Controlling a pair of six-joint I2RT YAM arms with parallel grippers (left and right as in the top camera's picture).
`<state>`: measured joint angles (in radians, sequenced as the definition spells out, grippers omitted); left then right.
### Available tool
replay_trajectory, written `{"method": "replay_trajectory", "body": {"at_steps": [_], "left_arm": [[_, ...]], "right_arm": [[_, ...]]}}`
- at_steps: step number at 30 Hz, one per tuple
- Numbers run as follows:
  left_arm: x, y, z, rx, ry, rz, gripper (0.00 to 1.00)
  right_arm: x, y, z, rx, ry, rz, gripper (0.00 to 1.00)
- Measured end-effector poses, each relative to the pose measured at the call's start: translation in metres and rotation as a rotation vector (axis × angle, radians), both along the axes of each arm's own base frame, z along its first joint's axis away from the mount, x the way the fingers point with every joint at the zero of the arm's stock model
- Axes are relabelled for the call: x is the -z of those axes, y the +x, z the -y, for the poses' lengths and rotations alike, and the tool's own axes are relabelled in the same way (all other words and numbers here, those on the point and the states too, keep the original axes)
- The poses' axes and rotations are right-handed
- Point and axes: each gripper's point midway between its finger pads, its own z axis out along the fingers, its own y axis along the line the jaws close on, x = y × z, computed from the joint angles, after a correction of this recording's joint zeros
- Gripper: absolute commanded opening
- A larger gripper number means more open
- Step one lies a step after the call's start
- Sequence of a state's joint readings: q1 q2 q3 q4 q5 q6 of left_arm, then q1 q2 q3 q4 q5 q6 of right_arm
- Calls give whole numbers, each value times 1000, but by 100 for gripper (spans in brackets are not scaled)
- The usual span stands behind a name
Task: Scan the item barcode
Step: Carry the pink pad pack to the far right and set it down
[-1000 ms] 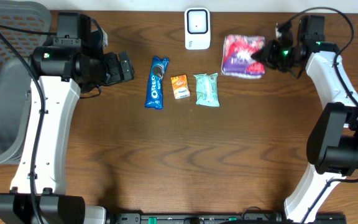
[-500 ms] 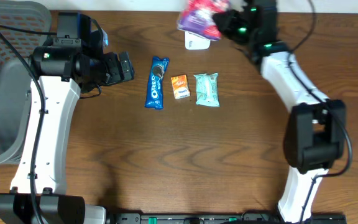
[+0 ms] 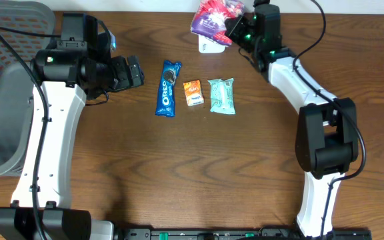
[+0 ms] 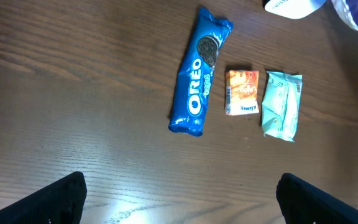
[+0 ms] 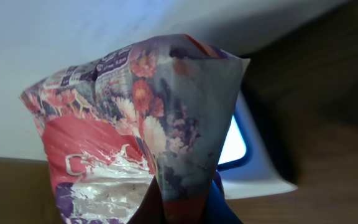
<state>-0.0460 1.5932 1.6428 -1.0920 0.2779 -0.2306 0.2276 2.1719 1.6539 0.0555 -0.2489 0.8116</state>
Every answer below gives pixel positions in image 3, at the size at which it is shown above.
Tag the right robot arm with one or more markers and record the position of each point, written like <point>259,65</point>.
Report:
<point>327,138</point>

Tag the grey plastic mesh basket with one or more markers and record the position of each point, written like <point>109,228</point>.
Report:
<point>25,25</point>

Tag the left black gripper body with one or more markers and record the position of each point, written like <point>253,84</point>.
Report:
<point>122,73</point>

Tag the orange tissue packet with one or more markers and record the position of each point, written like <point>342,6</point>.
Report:
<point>193,93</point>

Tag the blue Oreo cookie pack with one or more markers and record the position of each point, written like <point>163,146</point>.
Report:
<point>165,97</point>

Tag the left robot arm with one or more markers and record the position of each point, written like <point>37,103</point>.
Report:
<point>41,203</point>

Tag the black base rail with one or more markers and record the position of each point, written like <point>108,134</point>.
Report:
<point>223,234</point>

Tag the red purple pad pack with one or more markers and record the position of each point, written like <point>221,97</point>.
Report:
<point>209,19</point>

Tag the mint green wipes pack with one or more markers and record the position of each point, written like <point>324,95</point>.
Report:
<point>221,96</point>

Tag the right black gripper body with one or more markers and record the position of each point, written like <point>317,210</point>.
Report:
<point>237,28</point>

